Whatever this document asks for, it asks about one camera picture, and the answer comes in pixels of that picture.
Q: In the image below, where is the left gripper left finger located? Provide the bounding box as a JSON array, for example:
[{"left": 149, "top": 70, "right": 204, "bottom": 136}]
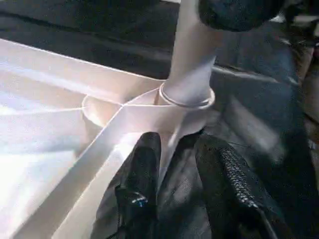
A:
[{"left": 114, "top": 131, "right": 162, "bottom": 239}]

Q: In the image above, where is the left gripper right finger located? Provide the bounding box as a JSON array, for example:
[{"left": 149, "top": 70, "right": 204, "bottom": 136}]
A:
[{"left": 194, "top": 133, "right": 295, "bottom": 239}]

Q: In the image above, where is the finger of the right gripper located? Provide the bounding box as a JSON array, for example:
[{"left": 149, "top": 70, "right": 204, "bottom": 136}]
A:
[{"left": 198, "top": 0, "right": 285, "bottom": 31}]

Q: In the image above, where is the white plastic table leg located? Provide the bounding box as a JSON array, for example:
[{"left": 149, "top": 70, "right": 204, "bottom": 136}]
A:
[{"left": 159, "top": 0, "right": 220, "bottom": 108}]

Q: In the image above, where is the white plastic table top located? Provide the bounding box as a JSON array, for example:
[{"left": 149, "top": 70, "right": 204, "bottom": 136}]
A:
[{"left": 0, "top": 39, "right": 216, "bottom": 239}]

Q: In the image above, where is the black work mat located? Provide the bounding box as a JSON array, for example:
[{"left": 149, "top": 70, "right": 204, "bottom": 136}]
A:
[{"left": 0, "top": 0, "right": 319, "bottom": 239}]

